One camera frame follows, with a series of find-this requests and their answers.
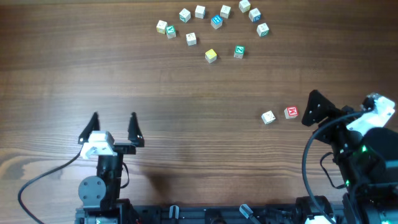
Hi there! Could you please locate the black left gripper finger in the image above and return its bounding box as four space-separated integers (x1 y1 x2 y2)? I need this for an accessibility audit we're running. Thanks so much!
78 112 100 144
127 112 145 147

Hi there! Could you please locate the yellow top block red M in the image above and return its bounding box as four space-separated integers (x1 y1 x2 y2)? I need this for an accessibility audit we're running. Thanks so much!
284 106 299 119

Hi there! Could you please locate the wooden block sketch top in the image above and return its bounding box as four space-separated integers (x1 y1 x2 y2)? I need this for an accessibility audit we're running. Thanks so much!
261 111 276 124

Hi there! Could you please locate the wooden block yellow K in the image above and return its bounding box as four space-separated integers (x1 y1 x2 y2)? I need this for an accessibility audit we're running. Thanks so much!
205 49 217 63

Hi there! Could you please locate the wooden block blue H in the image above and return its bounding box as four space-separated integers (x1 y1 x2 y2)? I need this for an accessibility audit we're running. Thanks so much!
211 15 223 29

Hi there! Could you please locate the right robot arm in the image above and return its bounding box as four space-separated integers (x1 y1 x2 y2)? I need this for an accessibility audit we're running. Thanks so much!
297 90 397 223

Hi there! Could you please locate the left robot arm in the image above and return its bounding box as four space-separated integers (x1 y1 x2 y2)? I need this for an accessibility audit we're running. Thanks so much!
75 112 145 224

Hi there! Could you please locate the wooden block green side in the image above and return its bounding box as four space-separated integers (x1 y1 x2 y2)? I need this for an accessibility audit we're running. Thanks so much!
256 23 270 37

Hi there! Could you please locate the wooden block green Z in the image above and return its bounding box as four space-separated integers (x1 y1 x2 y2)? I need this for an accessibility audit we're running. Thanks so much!
234 45 245 58

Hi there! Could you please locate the wooden block green V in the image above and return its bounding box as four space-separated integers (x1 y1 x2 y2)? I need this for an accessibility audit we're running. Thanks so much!
165 25 177 39

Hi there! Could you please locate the wooden block yellow edge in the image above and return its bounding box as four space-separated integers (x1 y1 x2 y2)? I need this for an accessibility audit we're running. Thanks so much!
156 20 168 34

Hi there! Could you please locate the wooden block drawing top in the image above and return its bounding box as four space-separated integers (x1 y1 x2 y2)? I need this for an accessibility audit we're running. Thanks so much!
186 32 197 46

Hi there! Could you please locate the wooden block blue side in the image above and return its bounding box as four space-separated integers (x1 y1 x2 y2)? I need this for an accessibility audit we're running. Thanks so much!
249 8 261 22

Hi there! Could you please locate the wooden block yellow side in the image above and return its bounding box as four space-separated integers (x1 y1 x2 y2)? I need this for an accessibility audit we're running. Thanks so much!
239 0 251 13

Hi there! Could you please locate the wooden block teal side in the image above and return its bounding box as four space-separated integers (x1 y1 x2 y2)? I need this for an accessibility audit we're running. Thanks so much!
179 8 191 23

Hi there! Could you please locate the plain wooden picture block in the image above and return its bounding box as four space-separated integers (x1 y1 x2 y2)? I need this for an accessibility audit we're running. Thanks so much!
220 5 231 19

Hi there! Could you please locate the left camera cable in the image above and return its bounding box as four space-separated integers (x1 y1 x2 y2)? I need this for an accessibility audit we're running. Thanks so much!
17 152 82 224

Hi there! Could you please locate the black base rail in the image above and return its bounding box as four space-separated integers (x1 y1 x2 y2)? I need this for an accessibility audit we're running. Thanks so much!
75 205 301 224

